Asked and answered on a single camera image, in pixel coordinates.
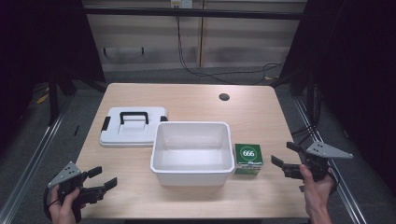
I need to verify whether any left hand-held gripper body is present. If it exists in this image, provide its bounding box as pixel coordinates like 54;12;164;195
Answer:
46;161;107;224

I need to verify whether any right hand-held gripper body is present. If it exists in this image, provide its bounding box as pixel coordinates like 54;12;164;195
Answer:
282;141;354;182

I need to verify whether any small green box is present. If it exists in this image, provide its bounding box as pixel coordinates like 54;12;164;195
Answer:
233;143;264;176

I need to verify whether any white lid with black handle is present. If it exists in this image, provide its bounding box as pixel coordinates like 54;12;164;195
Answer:
99;106;169;148

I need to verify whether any white plastic storage bin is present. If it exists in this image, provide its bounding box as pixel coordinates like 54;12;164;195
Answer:
149;120;235;188

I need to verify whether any person's left hand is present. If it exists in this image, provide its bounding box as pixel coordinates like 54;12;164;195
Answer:
48;185;87;224

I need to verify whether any person's right hand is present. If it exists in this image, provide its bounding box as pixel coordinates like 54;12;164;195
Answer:
298;163;336;217

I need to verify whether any black stand leg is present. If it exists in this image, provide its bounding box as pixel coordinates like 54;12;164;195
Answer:
47;69;61;126

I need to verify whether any yellow floor tape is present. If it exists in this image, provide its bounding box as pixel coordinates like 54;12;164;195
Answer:
35;92;50;105

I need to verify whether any dark curtain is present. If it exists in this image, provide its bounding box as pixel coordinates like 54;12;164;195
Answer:
274;0;396;190
0;0;106;153

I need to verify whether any black horizontal metal bar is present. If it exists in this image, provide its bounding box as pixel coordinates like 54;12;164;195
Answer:
83;6;308;21

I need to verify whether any bundle of black floor cables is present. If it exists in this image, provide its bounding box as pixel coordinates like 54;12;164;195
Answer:
290;123;317;138

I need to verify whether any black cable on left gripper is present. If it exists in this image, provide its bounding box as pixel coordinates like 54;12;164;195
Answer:
43;186;61;220

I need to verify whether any metal floor rail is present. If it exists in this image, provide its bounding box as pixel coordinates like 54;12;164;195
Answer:
0;95;75;224
293;97;370;224

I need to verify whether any long black floor cable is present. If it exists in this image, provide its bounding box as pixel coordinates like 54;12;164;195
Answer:
176;15;285;86

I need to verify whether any white wall outlet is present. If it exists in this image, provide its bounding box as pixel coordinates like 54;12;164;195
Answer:
169;0;194;9

